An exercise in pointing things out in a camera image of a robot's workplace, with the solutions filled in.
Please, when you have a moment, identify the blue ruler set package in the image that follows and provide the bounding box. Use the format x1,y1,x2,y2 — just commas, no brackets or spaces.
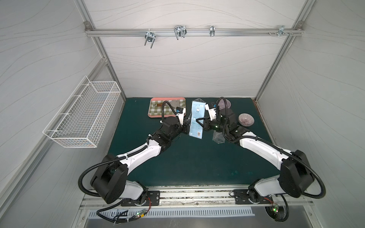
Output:
189,98,206,139

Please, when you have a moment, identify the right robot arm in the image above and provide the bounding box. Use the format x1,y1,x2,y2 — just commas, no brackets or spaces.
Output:
191,109,326,204

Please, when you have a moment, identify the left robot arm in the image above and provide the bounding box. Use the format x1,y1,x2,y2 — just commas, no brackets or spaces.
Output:
90,117,191,204

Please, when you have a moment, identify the clear plastic pouch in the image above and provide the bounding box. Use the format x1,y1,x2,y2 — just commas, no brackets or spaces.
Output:
213,131,226,144

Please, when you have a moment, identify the plain lilac bowl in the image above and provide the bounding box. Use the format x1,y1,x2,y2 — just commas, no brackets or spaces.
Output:
218,99,231,110

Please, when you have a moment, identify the pink plastic tray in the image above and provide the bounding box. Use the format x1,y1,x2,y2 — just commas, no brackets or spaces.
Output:
148,97,186,118

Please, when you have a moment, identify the green checked cloth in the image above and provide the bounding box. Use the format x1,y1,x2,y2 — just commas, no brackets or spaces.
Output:
148,99,186,118

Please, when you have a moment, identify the striped purple bowl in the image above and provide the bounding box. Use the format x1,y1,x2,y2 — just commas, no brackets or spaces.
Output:
238,113,255,127

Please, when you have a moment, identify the metal U-bolt clamp middle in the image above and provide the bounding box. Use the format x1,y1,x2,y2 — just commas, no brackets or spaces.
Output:
174,25,187,40

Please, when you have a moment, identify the metal u-bolt clamp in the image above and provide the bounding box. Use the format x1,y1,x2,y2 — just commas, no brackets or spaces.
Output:
174,25,187,40
144,31,156,48

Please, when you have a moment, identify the metal U-bolt clamp left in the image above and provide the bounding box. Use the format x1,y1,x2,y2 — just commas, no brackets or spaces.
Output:
144,31,156,48

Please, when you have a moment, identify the white slotted vent strip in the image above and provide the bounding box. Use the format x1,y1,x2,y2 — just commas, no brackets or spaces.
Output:
87,207,255,219

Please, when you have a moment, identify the aluminium top crossbar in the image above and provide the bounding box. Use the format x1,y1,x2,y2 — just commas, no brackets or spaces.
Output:
86,28,305,37

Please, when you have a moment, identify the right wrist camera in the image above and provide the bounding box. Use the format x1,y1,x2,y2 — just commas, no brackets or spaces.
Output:
205,102,217,121

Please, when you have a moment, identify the wooden handled metal spatula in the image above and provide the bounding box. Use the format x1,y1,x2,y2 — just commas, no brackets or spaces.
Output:
163,100,183,110

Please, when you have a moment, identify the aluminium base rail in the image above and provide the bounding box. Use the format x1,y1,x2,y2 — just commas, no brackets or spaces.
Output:
79,185,314,210

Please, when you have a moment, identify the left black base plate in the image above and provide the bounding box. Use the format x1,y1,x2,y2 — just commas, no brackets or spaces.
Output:
121,190,160,207

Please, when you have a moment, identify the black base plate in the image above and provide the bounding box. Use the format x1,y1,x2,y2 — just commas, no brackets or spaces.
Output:
229,189,273,205
121,190,160,207

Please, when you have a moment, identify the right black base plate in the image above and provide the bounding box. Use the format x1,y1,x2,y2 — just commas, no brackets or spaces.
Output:
229,189,273,205

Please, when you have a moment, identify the left black corrugated cable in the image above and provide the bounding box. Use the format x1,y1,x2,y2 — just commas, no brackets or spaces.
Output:
77,148,149,198

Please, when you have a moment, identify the black corrugated cable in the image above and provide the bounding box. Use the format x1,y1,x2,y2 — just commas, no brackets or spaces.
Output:
223,119,327,199
77,148,149,198

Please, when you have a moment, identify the small metal bracket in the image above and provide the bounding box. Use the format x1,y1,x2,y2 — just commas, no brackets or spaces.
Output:
210,25,215,37

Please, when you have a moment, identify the white wire wall basket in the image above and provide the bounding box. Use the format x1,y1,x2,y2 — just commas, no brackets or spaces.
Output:
43,76,121,148

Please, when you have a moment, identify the metal corner bracket right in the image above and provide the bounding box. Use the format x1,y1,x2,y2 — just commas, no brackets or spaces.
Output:
268,26,294,37

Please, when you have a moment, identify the right black corrugated cable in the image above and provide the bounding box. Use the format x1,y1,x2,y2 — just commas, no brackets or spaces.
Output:
223,119,327,199

